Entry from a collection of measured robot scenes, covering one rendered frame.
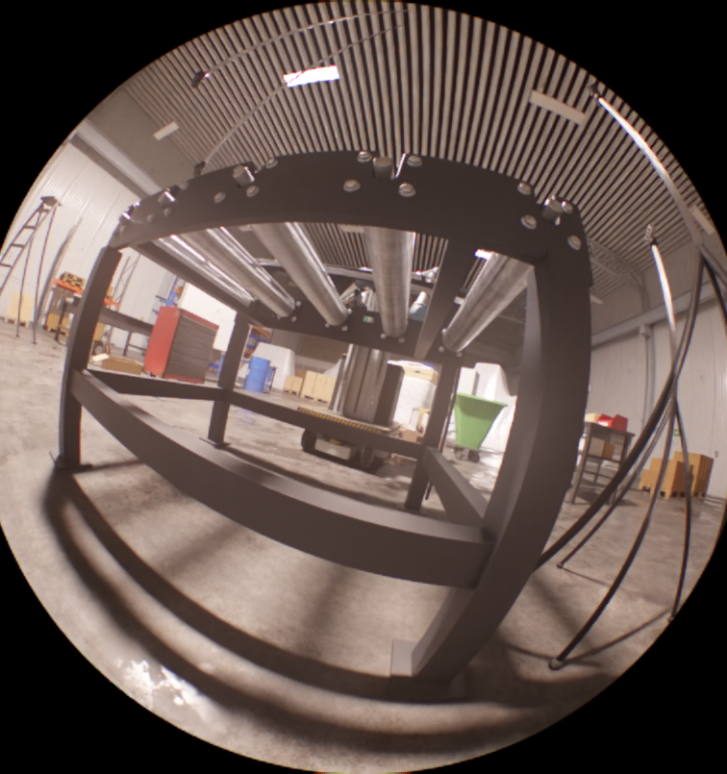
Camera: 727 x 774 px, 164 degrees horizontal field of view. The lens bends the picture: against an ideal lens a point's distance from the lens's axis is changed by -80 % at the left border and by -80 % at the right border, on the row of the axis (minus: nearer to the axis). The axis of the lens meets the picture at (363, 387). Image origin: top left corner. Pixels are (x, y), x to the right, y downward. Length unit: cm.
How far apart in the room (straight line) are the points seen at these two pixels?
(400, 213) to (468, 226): 10
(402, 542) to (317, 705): 34
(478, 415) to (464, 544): 320
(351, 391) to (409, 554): 186
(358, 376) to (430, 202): 181
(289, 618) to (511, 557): 44
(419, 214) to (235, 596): 79
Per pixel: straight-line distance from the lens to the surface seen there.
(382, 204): 43
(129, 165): 1132
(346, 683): 54
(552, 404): 33
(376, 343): 128
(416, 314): 182
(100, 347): 397
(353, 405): 210
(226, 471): 37
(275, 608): 62
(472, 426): 351
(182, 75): 1108
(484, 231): 42
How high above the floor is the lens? 48
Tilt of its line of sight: 3 degrees up
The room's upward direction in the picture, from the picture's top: 14 degrees clockwise
